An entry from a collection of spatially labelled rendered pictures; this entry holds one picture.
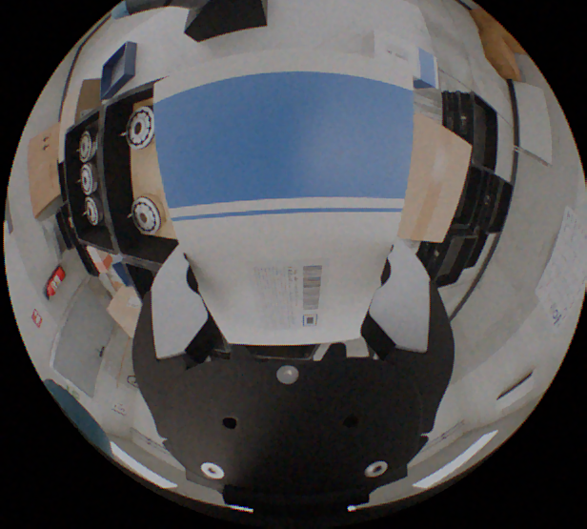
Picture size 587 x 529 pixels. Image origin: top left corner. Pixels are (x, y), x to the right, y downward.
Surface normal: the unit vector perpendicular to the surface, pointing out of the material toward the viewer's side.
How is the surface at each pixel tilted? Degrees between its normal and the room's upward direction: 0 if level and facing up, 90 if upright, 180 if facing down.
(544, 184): 90
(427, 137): 0
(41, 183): 79
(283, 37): 0
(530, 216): 90
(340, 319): 0
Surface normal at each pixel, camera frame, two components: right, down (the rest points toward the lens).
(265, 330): 0.04, 0.52
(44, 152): 0.99, 0.07
